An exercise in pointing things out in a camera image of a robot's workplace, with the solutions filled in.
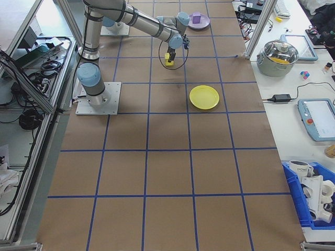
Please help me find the aluminium profile post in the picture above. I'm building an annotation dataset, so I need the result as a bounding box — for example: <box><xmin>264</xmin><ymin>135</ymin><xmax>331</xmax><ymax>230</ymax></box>
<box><xmin>244</xmin><ymin>0</ymin><xmax>277</xmax><ymax>60</ymax></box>

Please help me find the blue plastic bin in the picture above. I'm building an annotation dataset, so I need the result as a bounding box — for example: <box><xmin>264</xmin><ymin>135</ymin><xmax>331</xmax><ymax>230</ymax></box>
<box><xmin>282</xmin><ymin>161</ymin><xmax>335</xmax><ymax>231</ymax></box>

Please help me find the white plastic pipe fitting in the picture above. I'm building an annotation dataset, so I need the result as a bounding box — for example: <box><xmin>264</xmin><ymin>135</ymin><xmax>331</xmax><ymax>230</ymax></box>
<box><xmin>300</xmin><ymin>174</ymin><xmax>335</xmax><ymax>223</ymax></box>

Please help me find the green circuit board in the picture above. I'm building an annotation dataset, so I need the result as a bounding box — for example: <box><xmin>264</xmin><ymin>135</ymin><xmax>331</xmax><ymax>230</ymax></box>
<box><xmin>32</xmin><ymin>43</ymin><xmax>54</xmax><ymax>57</ymax></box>

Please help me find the blue grey teach pendant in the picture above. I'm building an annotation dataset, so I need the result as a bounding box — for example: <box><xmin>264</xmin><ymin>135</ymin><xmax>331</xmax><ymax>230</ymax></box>
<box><xmin>280</xmin><ymin>34</ymin><xmax>319</xmax><ymax>61</ymax></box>
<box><xmin>297</xmin><ymin>98</ymin><xmax>335</xmax><ymax>142</ymax></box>

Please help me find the purple round plate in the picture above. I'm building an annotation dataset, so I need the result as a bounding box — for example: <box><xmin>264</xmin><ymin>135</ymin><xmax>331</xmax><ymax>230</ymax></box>
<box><xmin>187</xmin><ymin>12</ymin><xmax>211</xmax><ymax>30</ymax></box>

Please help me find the yellow round plate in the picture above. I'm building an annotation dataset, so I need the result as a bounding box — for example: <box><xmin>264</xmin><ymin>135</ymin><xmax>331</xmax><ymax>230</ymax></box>
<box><xmin>189</xmin><ymin>85</ymin><xmax>220</xmax><ymax>110</ymax></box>

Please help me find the white keyboard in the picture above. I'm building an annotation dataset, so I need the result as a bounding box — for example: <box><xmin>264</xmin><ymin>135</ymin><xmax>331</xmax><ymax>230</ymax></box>
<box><xmin>273</xmin><ymin>0</ymin><xmax>292</xmax><ymax>19</ymax></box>

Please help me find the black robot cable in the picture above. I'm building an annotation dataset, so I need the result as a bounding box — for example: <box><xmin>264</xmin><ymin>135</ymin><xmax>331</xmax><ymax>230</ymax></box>
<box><xmin>158</xmin><ymin>32</ymin><xmax>189</xmax><ymax>70</ymax></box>

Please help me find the dark grey box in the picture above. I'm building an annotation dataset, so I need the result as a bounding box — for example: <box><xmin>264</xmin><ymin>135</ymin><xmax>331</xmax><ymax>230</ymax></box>
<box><xmin>17</xmin><ymin>26</ymin><xmax>38</xmax><ymax>50</ymax></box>

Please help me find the white square base plate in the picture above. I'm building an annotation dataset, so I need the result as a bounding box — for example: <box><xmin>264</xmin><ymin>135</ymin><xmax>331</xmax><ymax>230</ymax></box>
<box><xmin>75</xmin><ymin>81</ymin><xmax>122</xmax><ymax>116</ymax></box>
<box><xmin>100</xmin><ymin>25</ymin><xmax>130</xmax><ymax>37</ymax></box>

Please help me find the white cloth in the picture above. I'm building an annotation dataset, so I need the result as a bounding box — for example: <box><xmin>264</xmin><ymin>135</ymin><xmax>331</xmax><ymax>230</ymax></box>
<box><xmin>0</xmin><ymin>161</ymin><xmax>19</xmax><ymax>202</ymax></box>

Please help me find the flat black electronics box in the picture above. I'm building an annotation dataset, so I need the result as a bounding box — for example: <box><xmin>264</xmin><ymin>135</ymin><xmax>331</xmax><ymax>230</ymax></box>
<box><xmin>237</xmin><ymin>1</ymin><xmax>265</xmax><ymax>13</ymax></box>

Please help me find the black adapter cable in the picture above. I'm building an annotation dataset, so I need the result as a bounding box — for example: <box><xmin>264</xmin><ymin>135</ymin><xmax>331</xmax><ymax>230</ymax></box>
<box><xmin>262</xmin><ymin>82</ymin><xmax>335</xmax><ymax>102</ymax></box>

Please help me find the black box with cables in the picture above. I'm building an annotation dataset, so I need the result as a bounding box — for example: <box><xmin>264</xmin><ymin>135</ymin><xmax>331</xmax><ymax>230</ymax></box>
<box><xmin>242</xmin><ymin>13</ymin><xmax>262</xmax><ymax>24</ymax></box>

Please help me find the black power adapter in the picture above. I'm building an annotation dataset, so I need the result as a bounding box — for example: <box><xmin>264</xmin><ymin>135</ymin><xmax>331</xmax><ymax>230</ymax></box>
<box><xmin>272</xmin><ymin>94</ymin><xmax>293</xmax><ymax>103</ymax></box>

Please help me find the coiled black cable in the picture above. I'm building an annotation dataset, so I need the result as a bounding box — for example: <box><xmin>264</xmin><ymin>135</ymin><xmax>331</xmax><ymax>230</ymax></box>
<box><xmin>18</xmin><ymin>108</ymin><xmax>43</xmax><ymax>131</ymax></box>

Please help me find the metal bar frame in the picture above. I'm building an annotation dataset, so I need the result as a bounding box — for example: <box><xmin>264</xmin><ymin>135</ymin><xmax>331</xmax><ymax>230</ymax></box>
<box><xmin>0</xmin><ymin>0</ymin><xmax>87</xmax><ymax>245</ymax></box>

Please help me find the stainless steel pot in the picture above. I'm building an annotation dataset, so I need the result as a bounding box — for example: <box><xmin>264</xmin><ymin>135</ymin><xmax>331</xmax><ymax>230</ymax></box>
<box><xmin>255</xmin><ymin>39</ymin><xmax>300</xmax><ymax>77</ymax></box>

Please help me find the white printed mug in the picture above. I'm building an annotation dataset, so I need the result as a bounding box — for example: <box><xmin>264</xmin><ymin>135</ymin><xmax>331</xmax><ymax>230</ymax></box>
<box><xmin>288</xmin><ymin>159</ymin><xmax>314</xmax><ymax>179</ymax></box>

